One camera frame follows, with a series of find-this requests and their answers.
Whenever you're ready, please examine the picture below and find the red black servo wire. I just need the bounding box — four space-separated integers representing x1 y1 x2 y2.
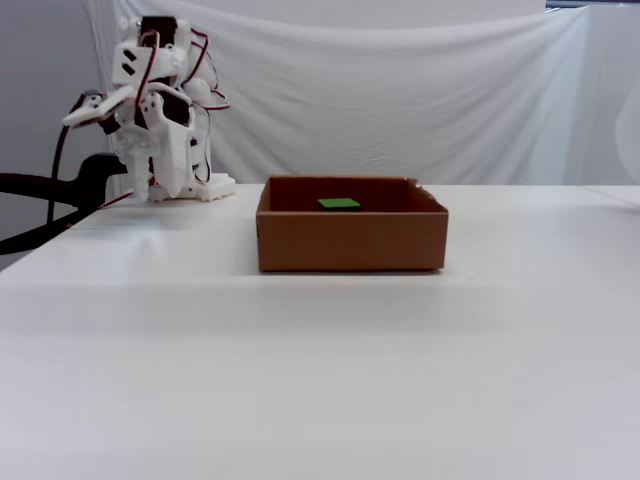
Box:
184 30 232 112
133 29 164 109

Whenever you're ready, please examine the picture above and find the white cloth backdrop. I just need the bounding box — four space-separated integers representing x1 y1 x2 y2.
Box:
84 0 640 187

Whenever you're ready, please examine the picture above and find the black camera cable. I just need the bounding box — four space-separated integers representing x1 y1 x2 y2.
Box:
47 89 101 229

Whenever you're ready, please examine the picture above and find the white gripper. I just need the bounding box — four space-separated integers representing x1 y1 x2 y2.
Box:
112 41 195 204

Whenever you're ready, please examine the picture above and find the brown cardboard box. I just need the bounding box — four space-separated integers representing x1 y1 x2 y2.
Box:
255 175 450 274

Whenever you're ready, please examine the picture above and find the green cube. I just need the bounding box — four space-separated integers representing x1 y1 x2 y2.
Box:
316 197 361 211

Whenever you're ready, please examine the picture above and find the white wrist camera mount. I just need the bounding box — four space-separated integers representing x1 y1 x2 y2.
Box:
61 84 137 130

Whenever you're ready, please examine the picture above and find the red wire at robot base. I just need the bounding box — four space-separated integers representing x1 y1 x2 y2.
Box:
98 191 136 210

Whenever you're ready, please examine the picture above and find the black chair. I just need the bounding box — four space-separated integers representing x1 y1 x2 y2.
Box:
0 153 129 257

